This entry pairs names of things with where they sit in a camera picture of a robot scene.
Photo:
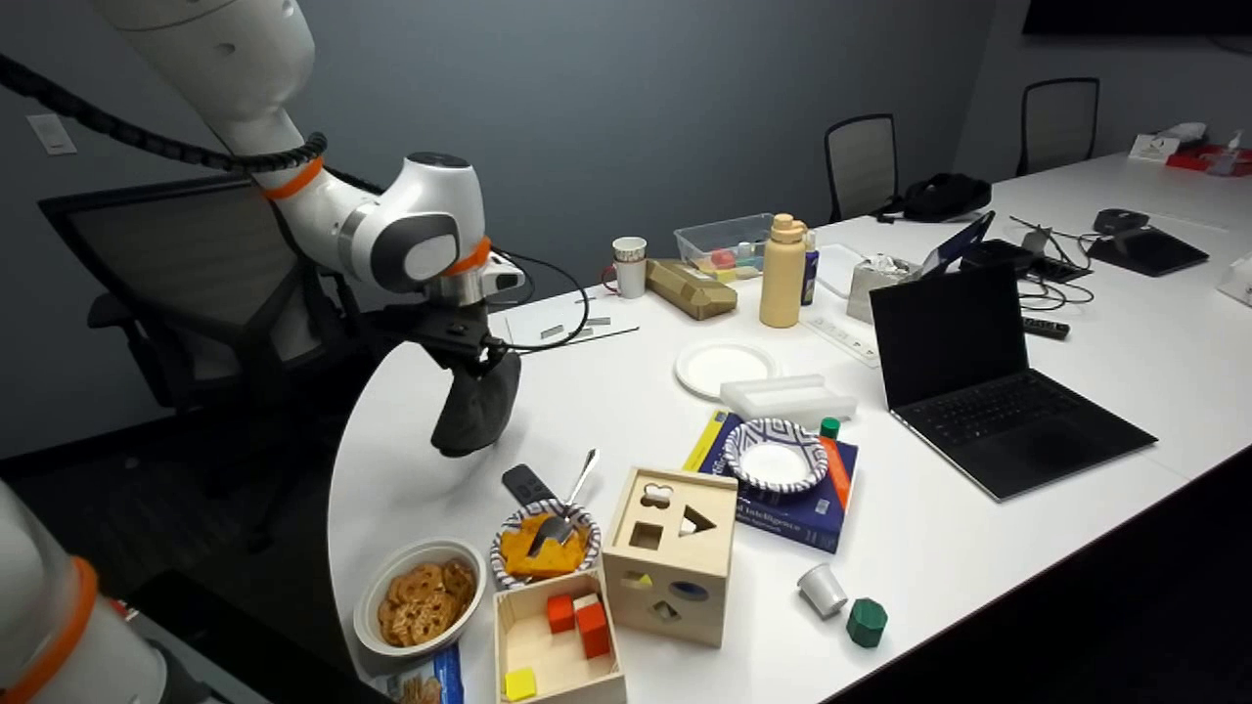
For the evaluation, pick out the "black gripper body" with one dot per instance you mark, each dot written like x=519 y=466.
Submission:
x=461 y=333

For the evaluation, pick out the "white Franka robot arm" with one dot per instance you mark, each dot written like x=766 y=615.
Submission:
x=416 y=221

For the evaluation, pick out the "grey remote control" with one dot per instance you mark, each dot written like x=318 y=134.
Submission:
x=526 y=486

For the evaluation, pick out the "silver metal fork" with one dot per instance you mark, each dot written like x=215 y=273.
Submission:
x=583 y=474

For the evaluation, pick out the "white lidded jar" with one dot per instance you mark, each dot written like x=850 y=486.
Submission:
x=632 y=269

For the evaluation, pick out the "small food bowl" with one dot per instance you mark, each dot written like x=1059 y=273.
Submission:
x=498 y=559

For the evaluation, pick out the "brown wooden box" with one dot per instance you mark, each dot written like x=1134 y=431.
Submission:
x=688 y=290

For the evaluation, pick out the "orange chips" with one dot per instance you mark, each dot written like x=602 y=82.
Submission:
x=530 y=559

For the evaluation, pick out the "plain white plate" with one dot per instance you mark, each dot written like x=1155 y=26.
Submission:
x=718 y=368

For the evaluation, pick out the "brown pretzel crisps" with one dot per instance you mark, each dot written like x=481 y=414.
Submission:
x=425 y=603

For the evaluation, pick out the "clear plastic container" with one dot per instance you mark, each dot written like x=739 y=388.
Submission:
x=718 y=239

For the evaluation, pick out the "natural wooden block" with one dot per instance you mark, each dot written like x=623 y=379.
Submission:
x=583 y=602

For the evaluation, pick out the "red wooden block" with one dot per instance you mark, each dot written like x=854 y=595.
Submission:
x=562 y=612
x=597 y=633

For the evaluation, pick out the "white bowl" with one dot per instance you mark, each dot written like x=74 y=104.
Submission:
x=369 y=628

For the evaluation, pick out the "white foam box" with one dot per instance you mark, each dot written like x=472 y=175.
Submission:
x=785 y=398

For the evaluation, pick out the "tan plastic bottle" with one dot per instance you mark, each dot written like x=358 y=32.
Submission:
x=785 y=276

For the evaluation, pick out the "empty patterned paper plate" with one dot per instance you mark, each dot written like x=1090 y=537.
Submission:
x=777 y=458

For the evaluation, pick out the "wooden shape sorter cube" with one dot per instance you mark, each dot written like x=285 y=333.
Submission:
x=665 y=602

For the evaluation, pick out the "open wooden tray box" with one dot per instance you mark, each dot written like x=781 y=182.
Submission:
x=547 y=655

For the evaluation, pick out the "black mesh office chair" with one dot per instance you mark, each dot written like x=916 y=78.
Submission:
x=168 y=260

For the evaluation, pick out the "blue snack bag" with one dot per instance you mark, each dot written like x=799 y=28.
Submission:
x=444 y=677

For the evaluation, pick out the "yellow wooden block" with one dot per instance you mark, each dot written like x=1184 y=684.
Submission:
x=521 y=684

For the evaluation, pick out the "blue book with yellow edge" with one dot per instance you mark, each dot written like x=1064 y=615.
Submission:
x=785 y=517

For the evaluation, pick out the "small white box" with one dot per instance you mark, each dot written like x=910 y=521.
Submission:
x=875 y=290

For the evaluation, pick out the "black conference chair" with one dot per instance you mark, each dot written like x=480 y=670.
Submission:
x=1059 y=125
x=860 y=161

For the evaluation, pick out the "green cylinder block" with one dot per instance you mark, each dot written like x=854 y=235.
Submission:
x=866 y=624

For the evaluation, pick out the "blue screen tablet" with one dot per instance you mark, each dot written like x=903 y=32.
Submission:
x=961 y=243

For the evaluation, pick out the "black bag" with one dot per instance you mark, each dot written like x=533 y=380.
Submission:
x=944 y=198

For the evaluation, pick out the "black laptop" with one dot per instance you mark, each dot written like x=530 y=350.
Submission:
x=1002 y=418

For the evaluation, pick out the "black power adapter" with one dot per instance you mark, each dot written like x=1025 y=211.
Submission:
x=1040 y=327

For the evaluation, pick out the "black flat device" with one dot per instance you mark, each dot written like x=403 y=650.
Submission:
x=1149 y=247

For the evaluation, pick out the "small white carton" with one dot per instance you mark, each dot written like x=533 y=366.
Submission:
x=1155 y=145

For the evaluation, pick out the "red box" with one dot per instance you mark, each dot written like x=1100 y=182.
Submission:
x=1214 y=158

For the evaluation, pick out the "white wall outlet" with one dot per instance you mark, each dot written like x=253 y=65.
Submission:
x=52 y=134

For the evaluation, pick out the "black wall television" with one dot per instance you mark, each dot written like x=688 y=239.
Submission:
x=1134 y=12

